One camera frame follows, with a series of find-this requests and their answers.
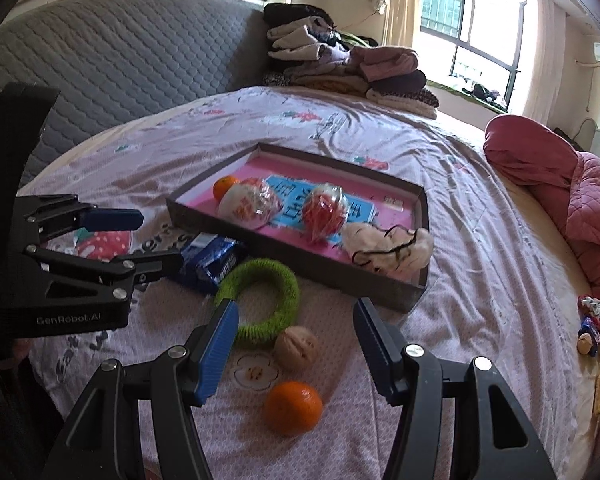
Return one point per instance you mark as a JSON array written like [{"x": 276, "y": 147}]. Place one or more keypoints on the orange mandarin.
[
  {"x": 294, "y": 407},
  {"x": 225, "y": 187}
]

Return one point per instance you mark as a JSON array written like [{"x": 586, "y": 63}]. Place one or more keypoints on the grey quilted headboard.
[{"x": 130, "y": 60}]

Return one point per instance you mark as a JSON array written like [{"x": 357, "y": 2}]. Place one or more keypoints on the dark clothes on windowsill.
[{"x": 482, "y": 94}]

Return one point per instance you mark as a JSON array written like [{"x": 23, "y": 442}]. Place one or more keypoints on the white red-print snack bag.
[{"x": 245, "y": 205}]

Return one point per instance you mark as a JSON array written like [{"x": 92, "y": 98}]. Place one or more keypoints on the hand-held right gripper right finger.
[{"x": 375, "y": 350}]

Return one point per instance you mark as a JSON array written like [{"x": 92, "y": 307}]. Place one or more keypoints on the walnut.
[{"x": 296, "y": 349}]

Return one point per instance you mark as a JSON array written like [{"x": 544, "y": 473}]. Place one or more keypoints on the grey cardboard box tray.
[{"x": 280, "y": 252}]

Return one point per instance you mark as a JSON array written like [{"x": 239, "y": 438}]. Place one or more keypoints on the pile of folded clothes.
[{"x": 355, "y": 70}]

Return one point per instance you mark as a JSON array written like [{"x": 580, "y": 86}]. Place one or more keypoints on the pink quilt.
[{"x": 555, "y": 185}]

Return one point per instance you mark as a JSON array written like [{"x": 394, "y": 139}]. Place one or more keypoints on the small colourful toys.
[{"x": 592, "y": 320}]

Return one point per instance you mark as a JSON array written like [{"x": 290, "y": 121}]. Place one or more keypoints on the white chair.
[{"x": 592, "y": 135}]

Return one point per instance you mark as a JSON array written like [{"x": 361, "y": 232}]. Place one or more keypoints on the clear red snack bag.
[{"x": 325, "y": 215}]

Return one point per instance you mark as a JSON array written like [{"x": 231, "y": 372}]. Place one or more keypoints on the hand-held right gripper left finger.
[{"x": 220, "y": 350}]

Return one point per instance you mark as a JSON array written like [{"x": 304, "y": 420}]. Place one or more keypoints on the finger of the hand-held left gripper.
[
  {"x": 115, "y": 218},
  {"x": 145, "y": 266}
]

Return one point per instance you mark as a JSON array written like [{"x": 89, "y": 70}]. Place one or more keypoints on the cream curtain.
[
  {"x": 400, "y": 5},
  {"x": 547, "y": 60}
]

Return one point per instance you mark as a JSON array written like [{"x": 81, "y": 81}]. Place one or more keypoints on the blue snack packet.
[{"x": 210, "y": 260}]

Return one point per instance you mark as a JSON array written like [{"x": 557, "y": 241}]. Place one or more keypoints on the window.
[{"x": 490, "y": 20}]

